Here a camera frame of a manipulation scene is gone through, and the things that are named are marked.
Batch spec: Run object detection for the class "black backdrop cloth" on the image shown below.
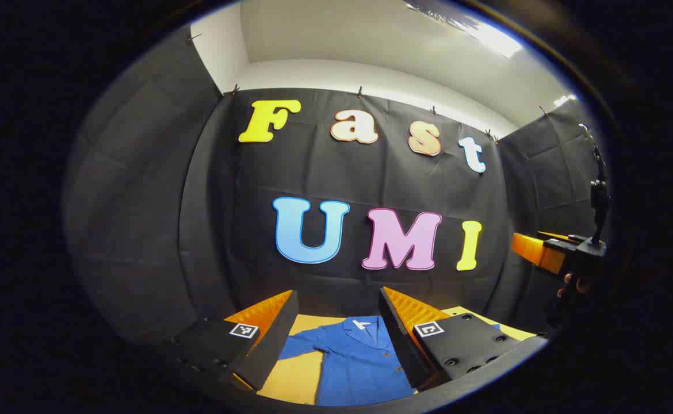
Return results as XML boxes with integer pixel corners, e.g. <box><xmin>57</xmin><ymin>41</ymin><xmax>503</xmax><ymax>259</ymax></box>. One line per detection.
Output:
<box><xmin>63</xmin><ymin>23</ymin><xmax>613</xmax><ymax>346</ymax></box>

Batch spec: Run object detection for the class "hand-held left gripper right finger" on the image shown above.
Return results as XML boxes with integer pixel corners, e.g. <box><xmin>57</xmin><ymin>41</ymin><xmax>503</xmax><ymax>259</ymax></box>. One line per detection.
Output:
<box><xmin>378</xmin><ymin>286</ymin><xmax>547</xmax><ymax>392</ymax></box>

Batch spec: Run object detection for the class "ceiling light panel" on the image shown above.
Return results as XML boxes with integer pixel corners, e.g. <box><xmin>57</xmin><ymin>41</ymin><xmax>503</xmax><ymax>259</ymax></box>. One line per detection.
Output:
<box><xmin>404</xmin><ymin>0</ymin><xmax>525</xmax><ymax>59</ymax></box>

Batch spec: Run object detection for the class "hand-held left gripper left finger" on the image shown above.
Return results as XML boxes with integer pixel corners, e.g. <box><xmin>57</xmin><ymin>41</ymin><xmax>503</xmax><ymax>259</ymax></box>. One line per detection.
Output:
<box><xmin>173</xmin><ymin>289</ymin><xmax>300</xmax><ymax>392</ymax></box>

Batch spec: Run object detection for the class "blue jacket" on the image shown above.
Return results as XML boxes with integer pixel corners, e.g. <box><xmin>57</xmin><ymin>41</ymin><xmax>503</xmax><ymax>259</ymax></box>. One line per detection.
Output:
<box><xmin>278</xmin><ymin>315</ymin><xmax>503</xmax><ymax>407</ymax></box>

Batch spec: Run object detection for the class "row of small cloth clips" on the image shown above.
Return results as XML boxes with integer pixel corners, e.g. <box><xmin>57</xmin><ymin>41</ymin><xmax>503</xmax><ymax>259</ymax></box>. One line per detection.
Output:
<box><xmin>186</xmin><ymin>32</ymin><xmax>550</xmax><ymax>143</ymax></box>

